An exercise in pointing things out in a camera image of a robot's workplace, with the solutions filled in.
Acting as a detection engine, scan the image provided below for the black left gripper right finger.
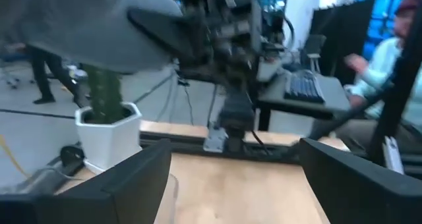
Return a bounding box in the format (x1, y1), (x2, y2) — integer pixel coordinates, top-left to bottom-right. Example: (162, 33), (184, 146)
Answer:
(299, 137), (422, 224)

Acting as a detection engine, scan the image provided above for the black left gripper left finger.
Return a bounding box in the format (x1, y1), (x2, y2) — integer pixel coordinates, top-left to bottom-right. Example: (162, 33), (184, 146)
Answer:
(0, 138), (172, 224)

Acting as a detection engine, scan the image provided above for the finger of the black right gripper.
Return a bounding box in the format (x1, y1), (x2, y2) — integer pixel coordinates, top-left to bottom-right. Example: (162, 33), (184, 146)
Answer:
(127, 7), (198, 65)

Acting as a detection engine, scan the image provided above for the blue-grey denim cap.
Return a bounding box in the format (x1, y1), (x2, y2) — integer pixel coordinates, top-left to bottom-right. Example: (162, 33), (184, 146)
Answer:
(0, 0), (185, 75)

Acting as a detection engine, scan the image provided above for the white hexagonal plant pot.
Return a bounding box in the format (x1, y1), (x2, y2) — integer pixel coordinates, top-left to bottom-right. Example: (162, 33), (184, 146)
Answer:
(75, 101), (143, 175)

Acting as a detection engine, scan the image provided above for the black keyboard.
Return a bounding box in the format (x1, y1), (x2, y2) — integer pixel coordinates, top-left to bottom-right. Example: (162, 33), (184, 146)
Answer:
(284, 69), (326, 105)

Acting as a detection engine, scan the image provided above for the clear plastic bin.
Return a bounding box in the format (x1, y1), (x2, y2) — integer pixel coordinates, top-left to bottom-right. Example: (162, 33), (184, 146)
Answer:
(153, 173), (181, 224)

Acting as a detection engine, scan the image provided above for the person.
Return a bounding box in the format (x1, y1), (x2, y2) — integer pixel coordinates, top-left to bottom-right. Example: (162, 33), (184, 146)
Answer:
(28, 44), (90, 108)
(342, 0), (422, 155)

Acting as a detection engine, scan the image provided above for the person's hand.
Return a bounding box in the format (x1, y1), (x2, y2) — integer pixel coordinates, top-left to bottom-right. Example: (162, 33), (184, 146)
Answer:
(344, 53), (369, 74)

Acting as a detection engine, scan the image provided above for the yellow hanging cable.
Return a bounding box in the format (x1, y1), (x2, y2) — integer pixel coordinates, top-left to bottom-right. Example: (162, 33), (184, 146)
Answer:
(0, 134), (31, 179)

